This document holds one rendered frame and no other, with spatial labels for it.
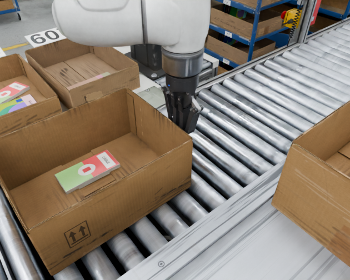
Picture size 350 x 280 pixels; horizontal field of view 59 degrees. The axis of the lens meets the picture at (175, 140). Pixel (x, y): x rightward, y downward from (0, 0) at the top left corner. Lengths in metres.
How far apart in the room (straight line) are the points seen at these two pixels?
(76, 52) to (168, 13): 0.93
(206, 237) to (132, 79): 0.75
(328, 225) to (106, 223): 0.44
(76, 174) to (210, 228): 0.42
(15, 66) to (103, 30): 0.84
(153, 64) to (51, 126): 0.58
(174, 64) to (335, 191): 0.38
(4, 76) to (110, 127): 0.59
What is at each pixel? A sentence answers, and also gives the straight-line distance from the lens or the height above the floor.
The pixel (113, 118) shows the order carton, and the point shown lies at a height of 0.84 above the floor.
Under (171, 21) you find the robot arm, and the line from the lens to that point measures 0.60.
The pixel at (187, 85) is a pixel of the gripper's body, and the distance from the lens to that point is 0.68.
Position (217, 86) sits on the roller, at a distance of 1.24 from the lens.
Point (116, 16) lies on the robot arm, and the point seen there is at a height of 1.20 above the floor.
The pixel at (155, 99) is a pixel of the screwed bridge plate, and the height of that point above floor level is 0.75.
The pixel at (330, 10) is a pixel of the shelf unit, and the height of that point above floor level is 0.54.
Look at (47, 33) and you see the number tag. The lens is 1.48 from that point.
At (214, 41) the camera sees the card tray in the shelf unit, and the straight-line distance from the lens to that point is 2.43.
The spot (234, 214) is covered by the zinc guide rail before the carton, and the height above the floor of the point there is 0.89.
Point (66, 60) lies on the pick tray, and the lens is 1.47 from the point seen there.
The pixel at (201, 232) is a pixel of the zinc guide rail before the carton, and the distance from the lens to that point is 0.60.
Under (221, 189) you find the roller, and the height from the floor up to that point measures 0.73.
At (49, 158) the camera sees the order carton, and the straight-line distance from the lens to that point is 0.91.
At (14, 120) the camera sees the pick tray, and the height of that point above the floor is 0.82.
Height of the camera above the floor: 1.40
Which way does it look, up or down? 42 degrees down
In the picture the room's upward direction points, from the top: straight up
